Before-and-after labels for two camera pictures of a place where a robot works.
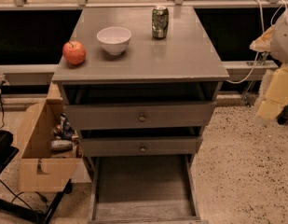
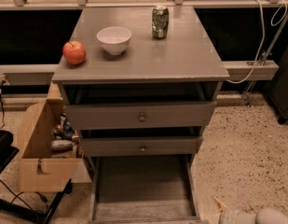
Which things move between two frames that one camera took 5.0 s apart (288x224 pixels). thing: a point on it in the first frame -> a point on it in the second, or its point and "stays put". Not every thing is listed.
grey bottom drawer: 144,189 stays put
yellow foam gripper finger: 264,42 -> 222,206
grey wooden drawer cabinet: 139,82 stays put
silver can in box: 61,145 stays put
